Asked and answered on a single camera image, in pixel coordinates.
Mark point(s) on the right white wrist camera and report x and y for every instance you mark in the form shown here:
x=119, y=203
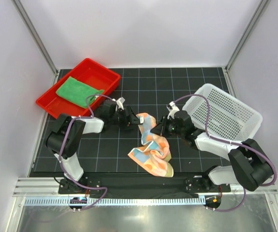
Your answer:
x=172, y=108

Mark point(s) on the slotted cable duct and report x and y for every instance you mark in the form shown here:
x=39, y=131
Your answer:
x=82, y=201

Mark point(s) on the aluminium frame rail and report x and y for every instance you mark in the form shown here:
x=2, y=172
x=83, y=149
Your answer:
x=36, y=186

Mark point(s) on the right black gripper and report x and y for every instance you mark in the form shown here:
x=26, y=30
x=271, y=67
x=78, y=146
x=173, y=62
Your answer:
x=161, y=127

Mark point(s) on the black grid cutting mat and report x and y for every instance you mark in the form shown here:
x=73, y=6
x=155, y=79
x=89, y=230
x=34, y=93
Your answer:
x=145, y=90

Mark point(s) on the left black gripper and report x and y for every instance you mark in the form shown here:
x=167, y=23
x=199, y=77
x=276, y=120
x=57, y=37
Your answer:
x=129, y=121

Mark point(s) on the green towel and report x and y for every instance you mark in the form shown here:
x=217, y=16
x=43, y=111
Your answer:
x=78, y=93

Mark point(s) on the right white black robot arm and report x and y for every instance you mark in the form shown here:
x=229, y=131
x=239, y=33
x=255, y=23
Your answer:
x=249, y=165

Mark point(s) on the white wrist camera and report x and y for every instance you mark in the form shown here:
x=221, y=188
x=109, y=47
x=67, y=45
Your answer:
x=172, y=108
x=119, y=103

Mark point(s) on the white perforated plastic basket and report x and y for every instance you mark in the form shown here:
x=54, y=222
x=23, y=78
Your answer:
x=229, y=118

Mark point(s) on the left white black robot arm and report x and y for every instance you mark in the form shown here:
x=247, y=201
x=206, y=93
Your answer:
x=64, y=138

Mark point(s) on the red plastic tray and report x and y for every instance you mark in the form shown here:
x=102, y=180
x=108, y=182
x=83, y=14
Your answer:
x=89, y=72

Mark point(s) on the orange beige towel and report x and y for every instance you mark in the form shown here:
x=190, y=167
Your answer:
x=154, y=153

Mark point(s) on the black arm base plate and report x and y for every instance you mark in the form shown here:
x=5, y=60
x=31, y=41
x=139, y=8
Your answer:
x=146, y=186

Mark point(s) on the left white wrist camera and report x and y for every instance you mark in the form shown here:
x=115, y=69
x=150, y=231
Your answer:
x=119, y=103

